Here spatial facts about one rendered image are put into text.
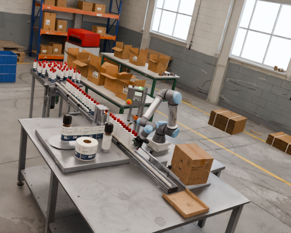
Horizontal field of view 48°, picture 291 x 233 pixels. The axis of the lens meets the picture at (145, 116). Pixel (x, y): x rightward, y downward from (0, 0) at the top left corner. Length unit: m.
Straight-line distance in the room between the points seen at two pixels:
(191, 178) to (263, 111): 5.70
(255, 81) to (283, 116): 1.11
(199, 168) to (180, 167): 0.18
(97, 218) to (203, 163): 1.10
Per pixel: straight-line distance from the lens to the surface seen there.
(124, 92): 5.14
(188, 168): 2.96
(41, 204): 3.56
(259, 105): 8.55
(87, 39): 8.67
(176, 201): 2.80
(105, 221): 2.44
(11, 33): 10.71
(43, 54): 10.33
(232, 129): 7.12
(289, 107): 8.23
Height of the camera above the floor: 2.35
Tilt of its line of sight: 20 degrees down
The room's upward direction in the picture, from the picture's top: 12 degrees clockwise
